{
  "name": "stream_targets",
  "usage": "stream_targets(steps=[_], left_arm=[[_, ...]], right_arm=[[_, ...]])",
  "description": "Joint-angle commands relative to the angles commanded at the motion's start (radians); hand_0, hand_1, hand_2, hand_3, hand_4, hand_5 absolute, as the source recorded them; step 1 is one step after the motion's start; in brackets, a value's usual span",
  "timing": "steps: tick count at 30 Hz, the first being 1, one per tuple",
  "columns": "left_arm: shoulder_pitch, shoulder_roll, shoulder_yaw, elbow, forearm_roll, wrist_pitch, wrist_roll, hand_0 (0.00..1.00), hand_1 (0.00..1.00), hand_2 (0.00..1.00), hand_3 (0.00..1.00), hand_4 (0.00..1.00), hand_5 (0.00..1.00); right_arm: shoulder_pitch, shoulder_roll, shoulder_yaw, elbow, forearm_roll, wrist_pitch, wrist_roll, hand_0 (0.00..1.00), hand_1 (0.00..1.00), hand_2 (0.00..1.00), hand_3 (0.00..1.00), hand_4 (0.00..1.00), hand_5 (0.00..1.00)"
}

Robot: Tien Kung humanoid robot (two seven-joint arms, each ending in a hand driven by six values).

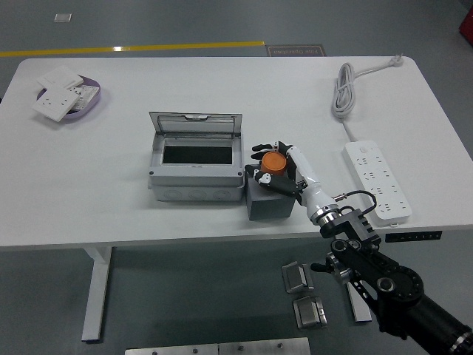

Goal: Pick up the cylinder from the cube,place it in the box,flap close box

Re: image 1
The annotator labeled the yellow floor tape line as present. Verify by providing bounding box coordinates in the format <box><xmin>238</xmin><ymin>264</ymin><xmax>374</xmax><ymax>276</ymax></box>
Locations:
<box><xmin>0</xmin><ymin>40</ymin><xmax>267</xmax><ymax>58</ymax></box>

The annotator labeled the grey cube with round hole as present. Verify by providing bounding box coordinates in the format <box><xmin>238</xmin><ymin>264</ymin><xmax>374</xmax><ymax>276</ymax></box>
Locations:
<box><xmin>245</xmin><ymin>160</ymin><xmax>297</xmax><ymax>222</ymax></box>

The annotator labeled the small metal block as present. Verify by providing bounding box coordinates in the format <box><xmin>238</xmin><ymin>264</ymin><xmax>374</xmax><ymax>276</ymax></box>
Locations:
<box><xmin>281</xmin><ymin>260</ymin><xmax>316</xmax><ymax>294</ymax></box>
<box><xmin>292</xmin><ymin>295</ymin><xmax>329</xmax><ymax>331</ymax></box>

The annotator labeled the grey junction box clear lid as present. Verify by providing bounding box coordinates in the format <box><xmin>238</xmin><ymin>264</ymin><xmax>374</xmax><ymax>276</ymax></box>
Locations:
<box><xmin>147</xmin><ymin>111</ymin><xmax>246</xmax><ymax>203</ymax></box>

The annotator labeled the white wall socket panel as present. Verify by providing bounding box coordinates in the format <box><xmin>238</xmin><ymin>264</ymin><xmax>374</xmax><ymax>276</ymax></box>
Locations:
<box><xmin>31</xmin><ymin>84</ymin><xmax>83</xmax><ymax>123</ymax></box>

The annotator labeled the white wall switch panel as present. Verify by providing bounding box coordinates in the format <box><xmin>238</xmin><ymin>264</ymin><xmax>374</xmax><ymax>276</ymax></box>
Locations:
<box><xmin>36</xmin><ymin>65</ymin><xmax>85</xmax><ymax>91</ymax></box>

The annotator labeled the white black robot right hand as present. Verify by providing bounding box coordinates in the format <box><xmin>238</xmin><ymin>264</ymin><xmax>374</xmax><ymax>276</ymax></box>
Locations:
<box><xmin>244</xmin><ymin>139</ymin><xmax>336</xmax><ymax>220</ymax></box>

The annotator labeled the white labelled socket panel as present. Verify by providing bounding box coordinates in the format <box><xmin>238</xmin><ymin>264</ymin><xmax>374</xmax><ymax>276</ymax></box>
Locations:
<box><xmin>69</xmin><ymin>84</ymin><xmax>100</xmax><ymax>111</ymax></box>

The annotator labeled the white power cord with plug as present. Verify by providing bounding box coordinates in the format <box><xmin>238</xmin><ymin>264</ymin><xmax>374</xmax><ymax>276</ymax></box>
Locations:
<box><xmin>330</xmin><ymin>55</ymin><xmax>406</xmax><ymax>143</ymax></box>

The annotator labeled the grey metal plate with screws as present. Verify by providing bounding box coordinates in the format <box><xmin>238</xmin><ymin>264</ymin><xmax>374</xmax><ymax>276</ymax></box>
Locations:
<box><xmin>124</xmin><ymin>337</ymin><xmax>312</xmax><ymax>355</ymax></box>

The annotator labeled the brown floor sign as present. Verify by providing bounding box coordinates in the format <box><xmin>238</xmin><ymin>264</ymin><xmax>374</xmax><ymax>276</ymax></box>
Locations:
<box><xmin>266</xmin><ymin>44</ymin><xmax>328</xmax><ymax>58</ymax></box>

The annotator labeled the red object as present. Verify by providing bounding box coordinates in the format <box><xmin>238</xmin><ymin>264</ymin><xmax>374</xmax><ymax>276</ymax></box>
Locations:
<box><xmin>457</xmin><ymin>6</ymin><xmax>473</xmax><ymax>38</ymax></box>

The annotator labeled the purple oval tray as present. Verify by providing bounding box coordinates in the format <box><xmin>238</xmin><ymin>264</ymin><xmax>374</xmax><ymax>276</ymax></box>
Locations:
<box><xmin>35</xmin><ymin>75</ymin><xmax>102</xmax><ymax>120</ymax></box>

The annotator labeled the orange cylinder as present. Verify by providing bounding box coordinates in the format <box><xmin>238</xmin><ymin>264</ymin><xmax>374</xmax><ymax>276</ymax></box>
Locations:
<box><xmin>260</xmin><ymin>151</ymin><xmax>288</xmax><ymax>178</ymax></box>

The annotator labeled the white power strip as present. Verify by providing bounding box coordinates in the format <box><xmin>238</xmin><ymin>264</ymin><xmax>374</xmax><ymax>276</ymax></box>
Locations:
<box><xmin>340</xmin><ymin>140</ymin><xmax>413</xmax><ymax>228</ymax></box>

